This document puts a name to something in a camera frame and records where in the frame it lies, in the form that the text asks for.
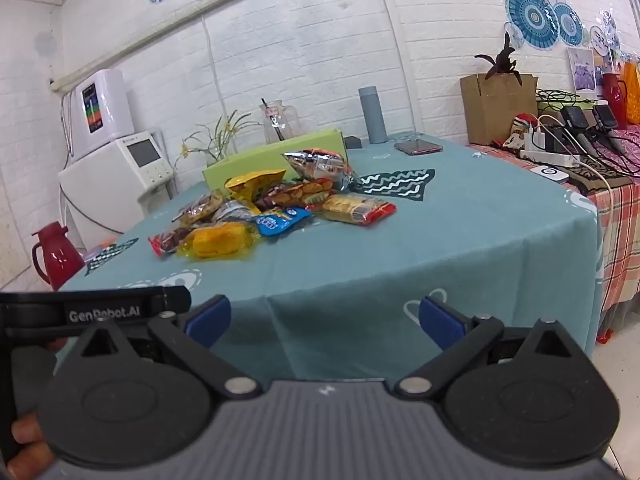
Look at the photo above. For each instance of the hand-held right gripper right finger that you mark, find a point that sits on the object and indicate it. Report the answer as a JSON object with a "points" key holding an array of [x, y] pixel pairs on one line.
{"points": [[440, 321]]}

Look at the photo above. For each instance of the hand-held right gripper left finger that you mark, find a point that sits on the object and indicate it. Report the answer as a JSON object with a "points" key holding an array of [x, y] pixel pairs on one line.
{"points": [[207, 319]]}

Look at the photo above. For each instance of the yellow cake packet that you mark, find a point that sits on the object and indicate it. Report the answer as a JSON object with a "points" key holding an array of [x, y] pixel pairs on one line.
{"points": [[220, 241]]}

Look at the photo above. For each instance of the red brown snack packet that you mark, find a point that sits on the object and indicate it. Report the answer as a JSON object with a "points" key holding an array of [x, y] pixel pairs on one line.
{"points": [[167, 241]]}

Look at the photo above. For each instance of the small silver snack packet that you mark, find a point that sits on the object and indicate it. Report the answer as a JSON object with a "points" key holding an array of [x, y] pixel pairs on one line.
{"points": [[234, 211]]}

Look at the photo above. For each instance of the clear nut snack packet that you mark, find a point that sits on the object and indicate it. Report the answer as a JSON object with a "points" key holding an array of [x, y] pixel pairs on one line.
{"points": [[200, 207]]}

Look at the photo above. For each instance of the blue cookie packet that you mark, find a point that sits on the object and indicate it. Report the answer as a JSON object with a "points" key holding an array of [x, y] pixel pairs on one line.
{"points": [[280, 221]]}

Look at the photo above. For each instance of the red yellow cracker packet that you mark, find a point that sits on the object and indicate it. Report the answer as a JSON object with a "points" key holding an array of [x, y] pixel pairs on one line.
{"points": [[357, 208]]}

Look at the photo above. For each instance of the yellow fries snack bag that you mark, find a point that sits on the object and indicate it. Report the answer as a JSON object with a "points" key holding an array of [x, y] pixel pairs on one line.
{"points": [[252, 182]]}

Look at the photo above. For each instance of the red biscuit packet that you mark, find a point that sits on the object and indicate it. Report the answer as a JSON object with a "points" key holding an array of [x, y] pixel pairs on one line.
{"points": [[300, 192]]}

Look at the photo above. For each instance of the green cardboard box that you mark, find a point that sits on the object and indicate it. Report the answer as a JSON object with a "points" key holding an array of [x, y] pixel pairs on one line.
{"points": [[260, 157]]}

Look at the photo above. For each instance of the red silver snack bag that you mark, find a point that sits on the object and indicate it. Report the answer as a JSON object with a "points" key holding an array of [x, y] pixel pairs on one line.
{"points": [[320, 165]]}

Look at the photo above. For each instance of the person's left hand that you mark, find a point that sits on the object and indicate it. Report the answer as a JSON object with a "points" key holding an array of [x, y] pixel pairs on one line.
{"points": [[29, 435]]}

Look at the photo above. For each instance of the red thermos jug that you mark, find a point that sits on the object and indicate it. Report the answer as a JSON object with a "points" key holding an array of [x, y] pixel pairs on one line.
{"points": [[57, 257]]}

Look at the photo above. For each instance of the white appliance with screen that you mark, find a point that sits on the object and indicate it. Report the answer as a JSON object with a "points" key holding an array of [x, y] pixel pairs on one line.
{"points": [[115, 180]]}

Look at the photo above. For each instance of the smartphone with pink case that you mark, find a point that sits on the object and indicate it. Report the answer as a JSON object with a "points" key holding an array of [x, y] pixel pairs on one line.
{"points": [[417, 147]]}

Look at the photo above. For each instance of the glass vase with green plant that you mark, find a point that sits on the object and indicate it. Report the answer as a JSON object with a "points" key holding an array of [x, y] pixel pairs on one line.
{"points": [[220, 140]]}

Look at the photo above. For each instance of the white square charger pad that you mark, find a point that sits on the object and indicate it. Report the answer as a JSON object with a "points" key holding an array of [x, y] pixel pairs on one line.
{"points": [[550, 175]]}

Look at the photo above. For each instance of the white power strip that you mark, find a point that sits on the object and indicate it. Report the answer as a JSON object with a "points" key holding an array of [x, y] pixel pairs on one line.
{"points": [[550, 158]]}

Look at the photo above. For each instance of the plaid tablecloth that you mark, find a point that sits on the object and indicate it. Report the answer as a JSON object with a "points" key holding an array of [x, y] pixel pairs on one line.
{"points": [[620, 240]]}

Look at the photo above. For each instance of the small black box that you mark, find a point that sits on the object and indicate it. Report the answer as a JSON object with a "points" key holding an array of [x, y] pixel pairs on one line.
{"points": [[353, 142]]}

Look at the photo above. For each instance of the santa plush doll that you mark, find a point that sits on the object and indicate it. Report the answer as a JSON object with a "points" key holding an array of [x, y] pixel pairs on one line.
{"points": [[520, 135]]}

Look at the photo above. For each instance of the white water purifier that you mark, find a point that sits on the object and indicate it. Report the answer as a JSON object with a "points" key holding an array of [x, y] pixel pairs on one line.
{"points": [[102, 110]]}

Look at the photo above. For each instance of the glass pitcher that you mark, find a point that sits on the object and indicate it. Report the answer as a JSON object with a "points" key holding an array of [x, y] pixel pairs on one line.
{"points": [[280, 120]]}

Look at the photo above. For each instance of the grey thermos bottle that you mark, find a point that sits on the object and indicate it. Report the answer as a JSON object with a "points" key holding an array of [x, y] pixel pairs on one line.
{"points": [[372, 115]]}

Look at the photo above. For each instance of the brown cardboard box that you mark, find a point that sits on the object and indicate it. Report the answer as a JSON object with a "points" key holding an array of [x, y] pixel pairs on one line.
{"points": [[495, 110]]}

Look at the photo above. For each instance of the black charging device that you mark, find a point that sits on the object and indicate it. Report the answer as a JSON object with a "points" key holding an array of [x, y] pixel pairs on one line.
{"points": [[605, 117], [575, 119]]}

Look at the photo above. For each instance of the pink patterned cloth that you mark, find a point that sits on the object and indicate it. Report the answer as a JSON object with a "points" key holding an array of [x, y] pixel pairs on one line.
{"points": [[631, 142]]}

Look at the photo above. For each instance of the dark purple plant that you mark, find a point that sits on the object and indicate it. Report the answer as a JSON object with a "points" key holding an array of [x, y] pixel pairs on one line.
{"points": [[502, 62]]}

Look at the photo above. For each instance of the red kettle jug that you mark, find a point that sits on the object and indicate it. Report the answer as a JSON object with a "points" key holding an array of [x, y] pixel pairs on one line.
{"points": [[614, 100]]}

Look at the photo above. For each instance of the orange bag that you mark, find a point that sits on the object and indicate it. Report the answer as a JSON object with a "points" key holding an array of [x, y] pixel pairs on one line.
{"points": [[632, 92]]}

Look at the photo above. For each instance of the large blue paper fan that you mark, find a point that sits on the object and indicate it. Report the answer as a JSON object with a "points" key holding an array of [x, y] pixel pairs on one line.
{"points": [[531, 15]]}

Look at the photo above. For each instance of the medium blue paper fan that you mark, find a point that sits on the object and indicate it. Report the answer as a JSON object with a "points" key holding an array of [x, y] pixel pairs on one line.
{"points": [[569, 25]]}

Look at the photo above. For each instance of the small white blue paper fan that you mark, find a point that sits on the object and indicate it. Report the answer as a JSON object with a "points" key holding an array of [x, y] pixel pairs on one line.
{"points": [[602, 40]]}

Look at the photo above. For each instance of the wall photo print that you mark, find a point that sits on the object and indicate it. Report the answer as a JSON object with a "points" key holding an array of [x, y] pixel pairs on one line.
{"points": [[581, 71]]}

